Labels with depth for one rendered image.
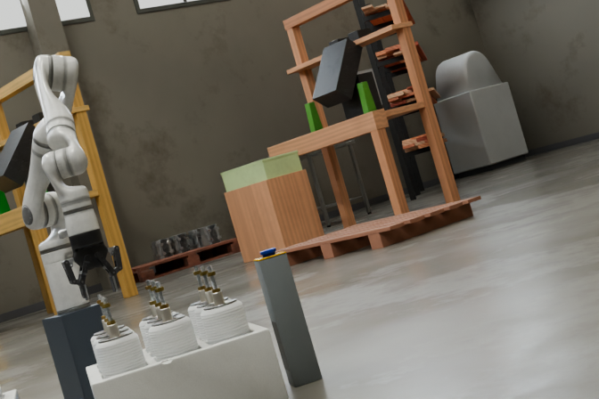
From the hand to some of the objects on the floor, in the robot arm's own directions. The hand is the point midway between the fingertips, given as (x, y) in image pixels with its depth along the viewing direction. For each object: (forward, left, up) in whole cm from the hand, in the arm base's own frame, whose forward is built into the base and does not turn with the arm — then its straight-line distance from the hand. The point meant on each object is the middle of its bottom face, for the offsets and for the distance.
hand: (100, 290), depth 263 cm
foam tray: (+16, +6, -35) cm, 39 cm away
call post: (+20, +35, -35) cm, 54 cm away
